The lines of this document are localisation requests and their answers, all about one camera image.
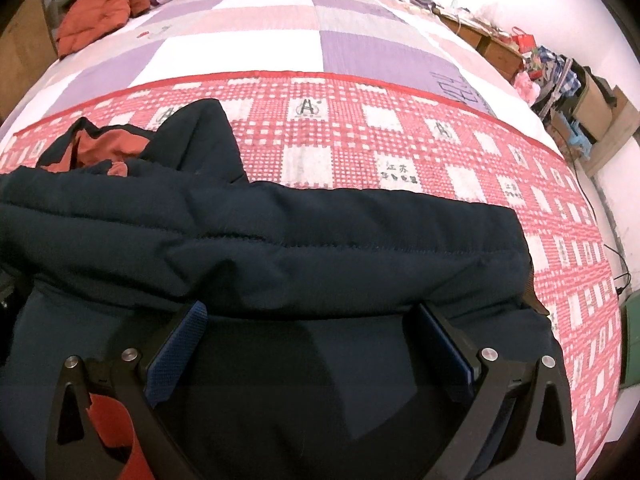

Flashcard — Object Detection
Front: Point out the dark navy winter coat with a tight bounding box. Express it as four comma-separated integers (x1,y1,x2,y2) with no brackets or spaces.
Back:
1,100,568,479

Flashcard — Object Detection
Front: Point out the pile of colourful clothes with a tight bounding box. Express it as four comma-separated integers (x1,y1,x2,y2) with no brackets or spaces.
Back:
525,46,584,110

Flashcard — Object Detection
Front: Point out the green cabinet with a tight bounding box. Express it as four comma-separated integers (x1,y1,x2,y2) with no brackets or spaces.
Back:
620,290,640,389

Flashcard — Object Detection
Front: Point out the cardboard box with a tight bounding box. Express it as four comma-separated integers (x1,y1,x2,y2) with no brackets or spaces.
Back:
570,64,639,177

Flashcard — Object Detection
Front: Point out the pink gift bag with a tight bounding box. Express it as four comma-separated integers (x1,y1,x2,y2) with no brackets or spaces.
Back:
512,72,540,106

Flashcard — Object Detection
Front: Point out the red white checkered blanket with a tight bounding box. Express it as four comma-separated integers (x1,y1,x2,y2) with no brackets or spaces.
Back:
1,72,622,472

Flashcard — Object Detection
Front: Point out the wooden nightstand with drawers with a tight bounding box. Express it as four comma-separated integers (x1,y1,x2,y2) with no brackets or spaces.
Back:
436,11,524,82

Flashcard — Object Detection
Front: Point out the wooden wardrobe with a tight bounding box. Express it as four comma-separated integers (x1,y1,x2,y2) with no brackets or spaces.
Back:
1,0,58,122

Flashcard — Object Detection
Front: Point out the orange puffer jacket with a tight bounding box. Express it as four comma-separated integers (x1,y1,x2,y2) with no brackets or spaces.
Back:
55,0,151,60

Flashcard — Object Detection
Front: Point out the black power cable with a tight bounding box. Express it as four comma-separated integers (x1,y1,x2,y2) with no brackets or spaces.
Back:
546,123,633,298

